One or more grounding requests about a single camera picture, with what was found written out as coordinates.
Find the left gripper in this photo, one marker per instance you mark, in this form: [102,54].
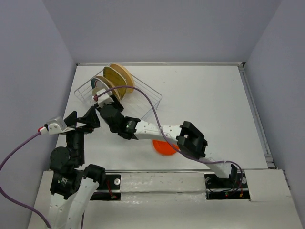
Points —
[79,127]

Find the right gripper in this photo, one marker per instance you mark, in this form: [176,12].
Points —
[107,106]

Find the white wire dish rack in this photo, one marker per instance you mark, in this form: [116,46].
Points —
[133,99]

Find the beige floral plate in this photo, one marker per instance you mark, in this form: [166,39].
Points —
[111,85]

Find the white green-rimmed plate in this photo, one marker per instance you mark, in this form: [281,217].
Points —
[97,82]

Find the orange plate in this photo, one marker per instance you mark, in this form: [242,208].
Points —
[163,148]

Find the tan round plate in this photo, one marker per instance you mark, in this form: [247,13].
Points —
[124,73]

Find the woven bamboo tray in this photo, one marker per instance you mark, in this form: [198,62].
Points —
[113,76]

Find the small cream plate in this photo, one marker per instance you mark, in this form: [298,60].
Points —
[98,91]

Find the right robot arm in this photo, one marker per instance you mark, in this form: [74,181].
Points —
[186,138]

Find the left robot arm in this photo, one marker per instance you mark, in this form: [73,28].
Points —
[71,187]

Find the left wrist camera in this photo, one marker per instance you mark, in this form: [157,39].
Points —
[56,125]

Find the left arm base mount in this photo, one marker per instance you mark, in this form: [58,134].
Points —
[109,190]

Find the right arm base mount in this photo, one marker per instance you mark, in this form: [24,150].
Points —
[225,189]

